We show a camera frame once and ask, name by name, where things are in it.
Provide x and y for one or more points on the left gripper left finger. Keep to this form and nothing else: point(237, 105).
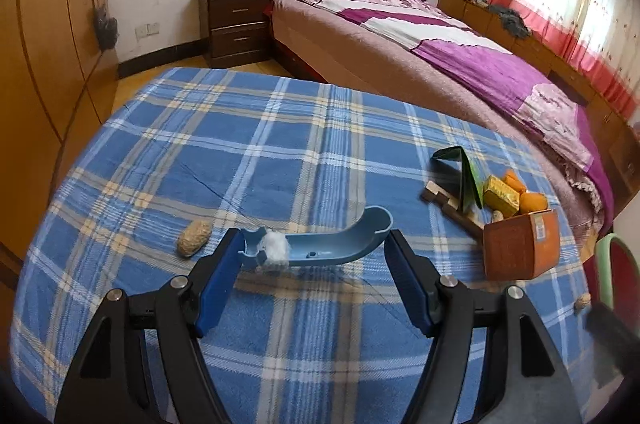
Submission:
point(137, 344)

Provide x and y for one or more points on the orange cardboard box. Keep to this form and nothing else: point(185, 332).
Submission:
point(521, 247)

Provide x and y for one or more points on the small yellow snack box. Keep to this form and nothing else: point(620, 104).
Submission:
point(497, 195)

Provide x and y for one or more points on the green wrapper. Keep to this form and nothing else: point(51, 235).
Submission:
point(469, 186)

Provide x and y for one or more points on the wooden puzzle piece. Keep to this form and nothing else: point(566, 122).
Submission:
point(469, 220)

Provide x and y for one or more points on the blue plastic curved piece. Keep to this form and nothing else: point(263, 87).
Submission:
point(269, 249)

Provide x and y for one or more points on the peanut right of wrapper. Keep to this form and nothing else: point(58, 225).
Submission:
point(582, 302)

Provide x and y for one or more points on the red bin green rim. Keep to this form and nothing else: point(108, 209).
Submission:
point(612, 274)

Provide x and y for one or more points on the peanut beside yellow box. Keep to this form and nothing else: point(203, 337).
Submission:
point(496, 216)

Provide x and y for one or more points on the peanut far left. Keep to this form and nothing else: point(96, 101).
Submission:
point(193, 238)

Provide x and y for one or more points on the long wooden cabinet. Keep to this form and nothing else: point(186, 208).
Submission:
point(616, 143)

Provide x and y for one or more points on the blue plaid tablecloth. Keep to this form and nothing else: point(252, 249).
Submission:
point(319, 345)

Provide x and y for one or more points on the wooden wardrobe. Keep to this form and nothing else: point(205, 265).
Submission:
point(58, 84)

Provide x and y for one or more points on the grey clothes pile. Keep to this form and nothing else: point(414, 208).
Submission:
point(510, 19)

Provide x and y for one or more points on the floral pink curtains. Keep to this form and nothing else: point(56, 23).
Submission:
point(598, 38)

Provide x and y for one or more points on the black bag on wardrobe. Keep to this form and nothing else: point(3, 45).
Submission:
point(106, 28)

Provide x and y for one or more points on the dark wood nightstand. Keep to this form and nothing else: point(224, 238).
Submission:
point(237, 32)

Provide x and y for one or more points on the purple floral quilt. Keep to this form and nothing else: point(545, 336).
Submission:
point(450, 53)

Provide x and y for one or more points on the wall power socket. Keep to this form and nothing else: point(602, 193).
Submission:
point(147, 30)

